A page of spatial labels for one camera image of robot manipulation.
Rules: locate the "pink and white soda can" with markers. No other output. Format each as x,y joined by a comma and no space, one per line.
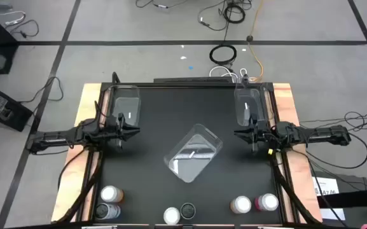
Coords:
267,202

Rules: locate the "printed white paper sheet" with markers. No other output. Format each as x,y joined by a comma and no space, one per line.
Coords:
324,186

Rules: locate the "orange and white soda can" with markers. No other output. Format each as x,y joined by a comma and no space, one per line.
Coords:
110,193
240,204

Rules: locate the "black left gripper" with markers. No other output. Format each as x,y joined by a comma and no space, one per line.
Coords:
114,130

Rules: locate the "black floor plug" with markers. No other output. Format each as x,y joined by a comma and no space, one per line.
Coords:
249,38

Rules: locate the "black beam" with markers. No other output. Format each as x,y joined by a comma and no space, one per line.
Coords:
355,197

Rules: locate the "clear plastic bin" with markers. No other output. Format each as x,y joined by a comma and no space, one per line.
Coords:
250,98
127,101
192,152

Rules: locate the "soda can with white lid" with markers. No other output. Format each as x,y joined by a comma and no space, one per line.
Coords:
171,215

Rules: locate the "blank white paper sheet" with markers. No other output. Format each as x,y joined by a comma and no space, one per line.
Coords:
332,213

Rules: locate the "wooden base board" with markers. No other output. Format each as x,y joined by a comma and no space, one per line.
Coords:
89,95

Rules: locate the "black table frame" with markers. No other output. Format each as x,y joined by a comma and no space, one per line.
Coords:
186,85

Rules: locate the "silver extrusion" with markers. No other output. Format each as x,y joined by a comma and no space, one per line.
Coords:
99,227

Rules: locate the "black computer case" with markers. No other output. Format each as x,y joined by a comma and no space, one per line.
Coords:
2,108

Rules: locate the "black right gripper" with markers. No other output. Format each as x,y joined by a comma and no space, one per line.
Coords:
261,132

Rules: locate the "silver soda can black lid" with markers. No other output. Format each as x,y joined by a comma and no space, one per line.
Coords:
188,210
103,210

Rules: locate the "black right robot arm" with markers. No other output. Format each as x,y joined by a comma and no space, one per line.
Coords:
323,135

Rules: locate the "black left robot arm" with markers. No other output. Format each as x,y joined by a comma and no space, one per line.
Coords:
56,138

